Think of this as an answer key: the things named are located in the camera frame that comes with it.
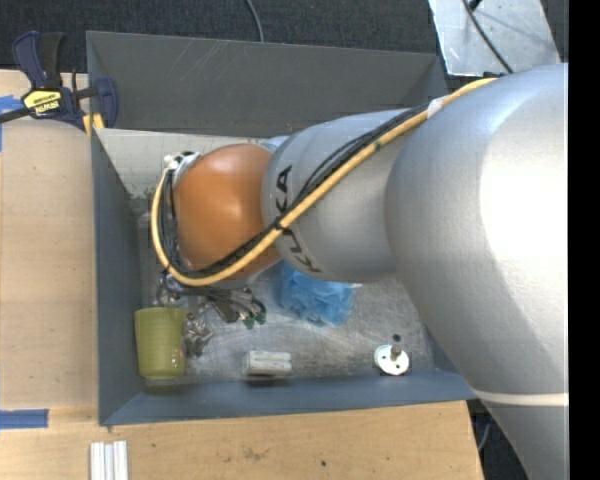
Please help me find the pale wood board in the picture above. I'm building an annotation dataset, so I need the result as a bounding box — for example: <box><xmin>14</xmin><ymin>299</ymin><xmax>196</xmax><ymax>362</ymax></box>
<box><xmin>0</xmin><ymin>121</ymin><xmax>100</xmax><ymax>411</ymax></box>

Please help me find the white disc with peg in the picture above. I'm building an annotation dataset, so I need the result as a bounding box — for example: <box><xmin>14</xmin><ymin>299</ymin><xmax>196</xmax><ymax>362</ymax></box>
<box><xmin>373</xmin><ymin>343</ymin><xmax>411</xmax><ymax>377</ymax></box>

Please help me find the grey metal bin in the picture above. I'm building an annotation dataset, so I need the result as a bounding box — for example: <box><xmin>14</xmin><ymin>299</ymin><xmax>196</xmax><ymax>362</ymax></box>
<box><xmin>84</xmin><ymin>30</ymin><xmax>477</xmax><ymax>427</ymax></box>

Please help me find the blue crumpled cloth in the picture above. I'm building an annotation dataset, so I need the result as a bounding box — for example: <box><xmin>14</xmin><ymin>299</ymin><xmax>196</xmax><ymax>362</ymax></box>
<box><xmin>271</xmin><ymin>261</ymin><xmax>356</xmax><ymax>328</ymax></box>

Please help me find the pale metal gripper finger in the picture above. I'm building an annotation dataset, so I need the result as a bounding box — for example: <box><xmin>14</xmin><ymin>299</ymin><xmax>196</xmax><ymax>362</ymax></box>
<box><xmin>185</xmin><ymin>328</ymin><xmax>215</xmax><ymax>360</ymax></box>
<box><xmin>183</xmin><ymin>310</ymin><xmax>205</xmax><ymax>339</ymax></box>

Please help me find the white small block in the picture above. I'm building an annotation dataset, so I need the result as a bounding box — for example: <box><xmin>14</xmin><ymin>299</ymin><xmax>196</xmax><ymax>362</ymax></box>
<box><xmin>241</xmin><ymin>349</ymin><xmax>293</xmax><ymax>378</ymax></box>

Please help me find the green cup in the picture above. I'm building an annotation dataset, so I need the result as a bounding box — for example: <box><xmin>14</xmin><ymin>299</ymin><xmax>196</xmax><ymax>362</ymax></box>
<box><xmin>133</xmin><ymin>306</ymin><xmax>189</xmax><ymax>382</ymax></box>

